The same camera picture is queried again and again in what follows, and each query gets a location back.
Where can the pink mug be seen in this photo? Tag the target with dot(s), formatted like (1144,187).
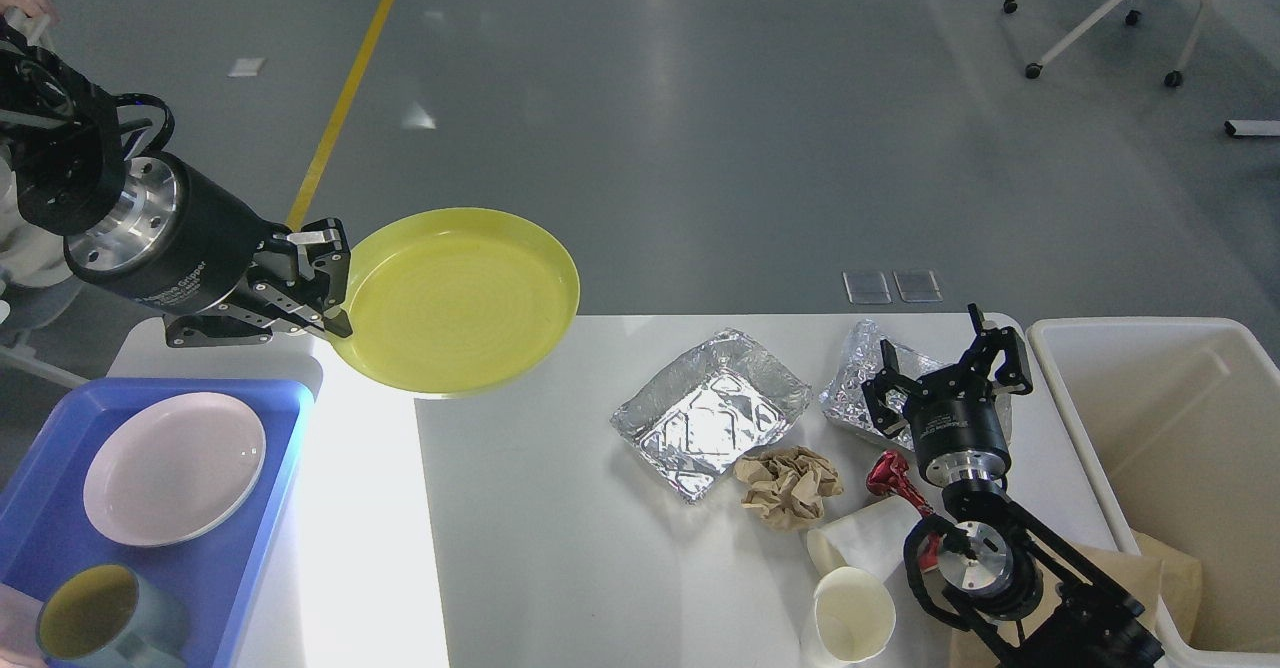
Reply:
(19,627)

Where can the floor socket cover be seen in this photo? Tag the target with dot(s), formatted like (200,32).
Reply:
(918,286)
(867,287)

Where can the crumpled brown paper ball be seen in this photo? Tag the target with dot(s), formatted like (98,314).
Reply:
(787,488)

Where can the square aluminium foil tray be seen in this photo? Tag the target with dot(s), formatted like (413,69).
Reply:
(708,408)

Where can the right floor socket cover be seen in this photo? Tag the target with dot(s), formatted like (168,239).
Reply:
(918,286)

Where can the upright white paper cup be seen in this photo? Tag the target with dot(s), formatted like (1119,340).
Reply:
(850,621)

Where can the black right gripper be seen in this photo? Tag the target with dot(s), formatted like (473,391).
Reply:
(953,417)

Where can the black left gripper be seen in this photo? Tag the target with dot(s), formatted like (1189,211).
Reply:
(178,243)

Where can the red crumpled wrapper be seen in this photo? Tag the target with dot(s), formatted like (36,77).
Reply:
(889,476)

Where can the blue plastic tray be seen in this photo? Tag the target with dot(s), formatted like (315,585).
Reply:
(46,536)

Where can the brown paper bag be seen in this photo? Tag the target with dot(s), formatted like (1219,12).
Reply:
(1158,571)

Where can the pink round plate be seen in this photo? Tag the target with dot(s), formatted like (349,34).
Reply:
(175,470)

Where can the white bar on floor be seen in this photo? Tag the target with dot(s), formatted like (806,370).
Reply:
(1240,128)

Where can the white plastic waste bin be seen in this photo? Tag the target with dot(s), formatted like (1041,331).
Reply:
(1176,420)

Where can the lying white paper cup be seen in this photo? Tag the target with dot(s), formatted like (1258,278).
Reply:
(870,540)

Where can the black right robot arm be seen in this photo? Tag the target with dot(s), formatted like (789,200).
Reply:
(986,565)

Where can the grey-blue mug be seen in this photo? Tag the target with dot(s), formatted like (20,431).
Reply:
(111,616)

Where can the white office chair left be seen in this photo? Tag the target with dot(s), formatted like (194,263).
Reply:
(37,286)

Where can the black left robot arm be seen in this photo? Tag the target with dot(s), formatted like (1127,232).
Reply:
(92,167)

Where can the left floor socket cover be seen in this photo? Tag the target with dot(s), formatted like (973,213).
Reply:
(867,287)

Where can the yellow translucent plate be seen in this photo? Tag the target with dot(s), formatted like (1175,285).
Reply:
(456,301)

